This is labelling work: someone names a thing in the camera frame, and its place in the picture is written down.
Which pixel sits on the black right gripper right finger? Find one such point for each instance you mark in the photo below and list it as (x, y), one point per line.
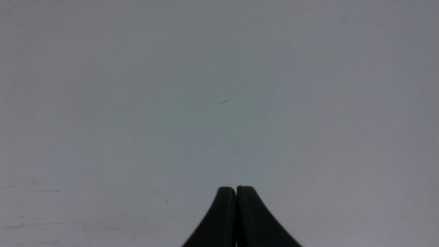
(256, 226)

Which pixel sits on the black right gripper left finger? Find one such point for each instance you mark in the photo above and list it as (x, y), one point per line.
(217, 228)

